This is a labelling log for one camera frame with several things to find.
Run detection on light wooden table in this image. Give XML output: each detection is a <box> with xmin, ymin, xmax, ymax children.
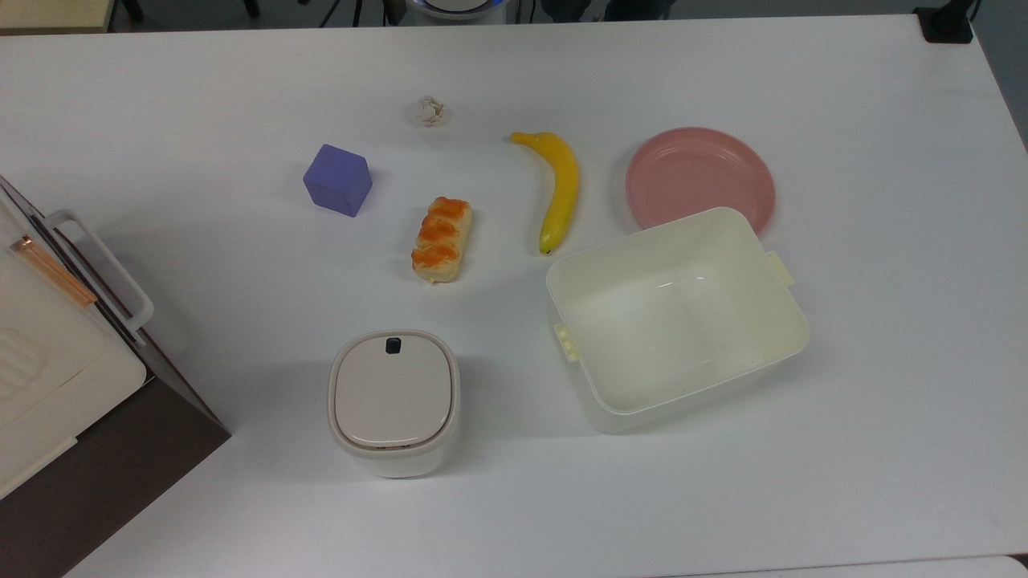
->
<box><xmin>0</xmin><ymin>0</ymin><xmax>115</xmax><ymax>35</ymax></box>

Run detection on cream white cabinet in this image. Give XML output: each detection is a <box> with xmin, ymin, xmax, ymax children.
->
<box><xmin>0</xmin><ymin>193</ymin><xmax>149</xmax><ymax>500</ymax></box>

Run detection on cream plastic open container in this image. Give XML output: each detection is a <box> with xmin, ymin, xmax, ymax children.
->
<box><xmin>545</xmin><ymin>206</ymin><xmax>810</xmax><ymax>435</ymax></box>

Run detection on orange glazed bread loaf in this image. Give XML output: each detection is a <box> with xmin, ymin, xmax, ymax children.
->
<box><xmin>410</xmin><ymin>196</ymin><xmax>473</xmax><ymax>284</ymax></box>

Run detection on white drawer handle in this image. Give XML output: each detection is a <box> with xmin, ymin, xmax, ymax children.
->
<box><xmin>46</xmin><ymin>209</ymin><xmax>155</xmax><ymax>335</ymax></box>

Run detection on pink round plate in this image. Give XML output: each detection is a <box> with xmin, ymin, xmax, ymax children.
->
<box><xmin>625</xmin><ymin>127</ymin><xmax>777</xmax><ymax>236</ymax></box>

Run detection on purple foam cube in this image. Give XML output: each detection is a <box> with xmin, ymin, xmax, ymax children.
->
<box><xmin>303</xmin><ymin>144</ymin><xmax>373</xmax><ymax>218</ymax></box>

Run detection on small white lidded bin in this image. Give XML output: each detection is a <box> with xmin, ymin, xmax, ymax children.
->
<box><xmin>327</xmin><ymin>329</ymin><xmax>462</xmax><ymax>479</ymax></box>

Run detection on copper cabinet door handle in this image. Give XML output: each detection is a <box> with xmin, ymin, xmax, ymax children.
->
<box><xmin>10</xmin><ymin>235</ymin><xmax>98</xmax><ymax>309</ymax></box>

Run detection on black table clamp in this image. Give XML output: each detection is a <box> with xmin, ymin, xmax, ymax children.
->
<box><xmin>914</xmin><ymin>0</ymin><xmax>979</xmax><ymax>45</ymax></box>

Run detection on yellow banana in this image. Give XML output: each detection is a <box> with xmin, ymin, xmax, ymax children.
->
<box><xmin>510</xmin><ymin>131</ymin><xmax>580</xmax><ymax>256</ymax></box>

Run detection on dark brown drawer box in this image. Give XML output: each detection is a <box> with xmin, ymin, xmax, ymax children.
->
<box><xmin>0</xmin><ymin>175</ymin><xmax>232</xmax><ymax>578</ymax></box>

